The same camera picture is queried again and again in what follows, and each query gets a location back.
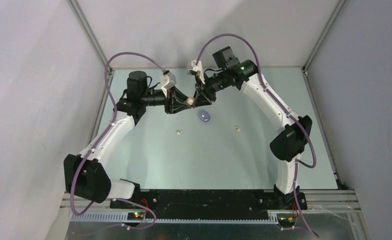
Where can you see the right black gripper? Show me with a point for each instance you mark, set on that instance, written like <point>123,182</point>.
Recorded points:
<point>203,96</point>

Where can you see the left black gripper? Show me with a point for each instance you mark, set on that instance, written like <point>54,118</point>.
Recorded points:
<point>177,104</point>

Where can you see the beige earbud charging case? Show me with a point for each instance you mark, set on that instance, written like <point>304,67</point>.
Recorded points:
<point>190,101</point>

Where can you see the purple earbud charging case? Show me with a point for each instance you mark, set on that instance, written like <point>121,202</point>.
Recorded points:
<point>204,116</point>

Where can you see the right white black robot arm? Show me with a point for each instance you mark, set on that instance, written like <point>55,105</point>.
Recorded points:
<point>293,129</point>

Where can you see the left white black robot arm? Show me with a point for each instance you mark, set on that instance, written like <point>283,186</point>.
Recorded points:
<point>85,174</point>

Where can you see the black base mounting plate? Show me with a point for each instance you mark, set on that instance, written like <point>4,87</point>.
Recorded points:
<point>212,204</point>

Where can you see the left circuit board with LEDs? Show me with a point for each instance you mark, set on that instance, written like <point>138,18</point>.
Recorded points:
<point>136,216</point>

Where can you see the circuit board with leds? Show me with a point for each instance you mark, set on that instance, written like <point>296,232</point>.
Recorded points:
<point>287,222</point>
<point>136,216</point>

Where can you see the right circuit board with LEDs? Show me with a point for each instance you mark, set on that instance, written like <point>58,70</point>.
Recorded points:
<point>287,222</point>

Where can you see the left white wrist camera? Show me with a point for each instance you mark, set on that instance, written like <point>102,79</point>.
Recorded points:
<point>167,81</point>

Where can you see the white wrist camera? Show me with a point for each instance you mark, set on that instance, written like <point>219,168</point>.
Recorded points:
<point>167,81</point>
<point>196,68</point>

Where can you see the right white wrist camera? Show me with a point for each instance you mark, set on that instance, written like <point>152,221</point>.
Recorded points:
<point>196,68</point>

